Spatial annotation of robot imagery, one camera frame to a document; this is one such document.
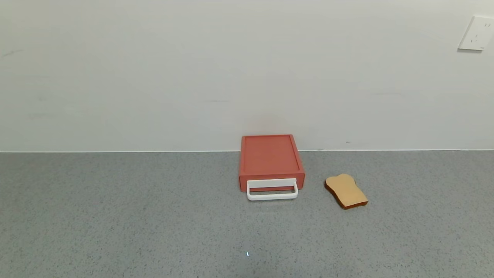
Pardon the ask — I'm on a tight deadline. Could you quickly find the red drawer case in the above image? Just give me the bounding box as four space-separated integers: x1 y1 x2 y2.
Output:
239 134 306 179

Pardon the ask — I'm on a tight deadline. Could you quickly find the toy toast slice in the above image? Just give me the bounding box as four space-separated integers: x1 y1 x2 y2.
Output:
324 173 369 210

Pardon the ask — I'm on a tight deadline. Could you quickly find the white wall socket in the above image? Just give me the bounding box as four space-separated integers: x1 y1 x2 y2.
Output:
458 15 494 52

